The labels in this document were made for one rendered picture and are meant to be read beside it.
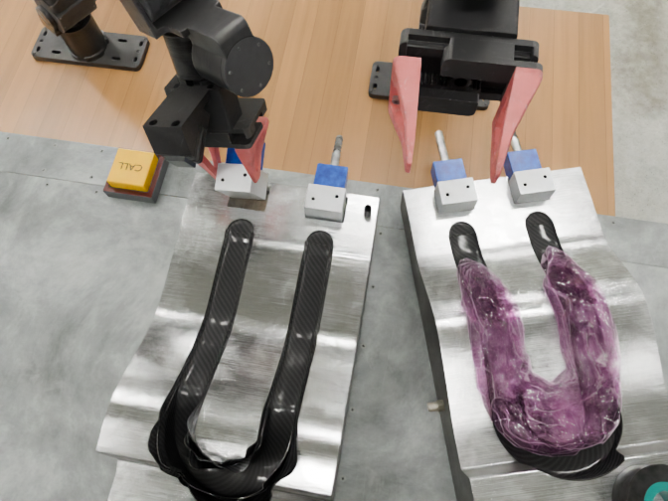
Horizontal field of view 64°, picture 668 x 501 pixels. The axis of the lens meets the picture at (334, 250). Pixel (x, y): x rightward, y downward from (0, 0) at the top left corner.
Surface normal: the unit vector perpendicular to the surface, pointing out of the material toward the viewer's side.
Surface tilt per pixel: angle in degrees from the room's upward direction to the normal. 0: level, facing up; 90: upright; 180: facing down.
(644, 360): 16
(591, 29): 0
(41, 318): 0
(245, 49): 70
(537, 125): 0
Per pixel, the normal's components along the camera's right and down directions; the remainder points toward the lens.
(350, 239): -0.04, -0.37
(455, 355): 0.00, -0.15
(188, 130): 0.96, 0.09
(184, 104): -0.12, -0.69
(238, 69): 0.68, 0.46
